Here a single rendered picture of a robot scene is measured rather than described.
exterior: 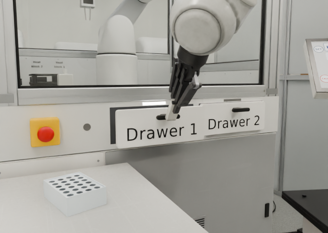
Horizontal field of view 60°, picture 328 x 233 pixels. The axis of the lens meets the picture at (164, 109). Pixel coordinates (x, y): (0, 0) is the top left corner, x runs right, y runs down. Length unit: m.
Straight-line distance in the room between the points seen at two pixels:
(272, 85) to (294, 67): 1.33
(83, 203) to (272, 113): 0.85
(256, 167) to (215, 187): 0.20
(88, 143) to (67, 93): 0.16
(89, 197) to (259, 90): 0.80
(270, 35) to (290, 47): 1.37
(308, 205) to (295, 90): 1.94
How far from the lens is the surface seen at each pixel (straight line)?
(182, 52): 0.68
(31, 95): 0.84
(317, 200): 0.67
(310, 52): 1.45
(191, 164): 1.02
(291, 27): 2.59
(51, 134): 0.78
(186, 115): 0.89
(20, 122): 0.85
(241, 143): 1.14
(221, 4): 0.43
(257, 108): 1.14
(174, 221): 0.55
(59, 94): 0.84
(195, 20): 0.42
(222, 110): 1.04
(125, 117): 0.81
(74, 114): 0.85
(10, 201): 0.71
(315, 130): 2.42
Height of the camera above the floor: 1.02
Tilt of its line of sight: 6 degrees down
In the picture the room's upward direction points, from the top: straight up
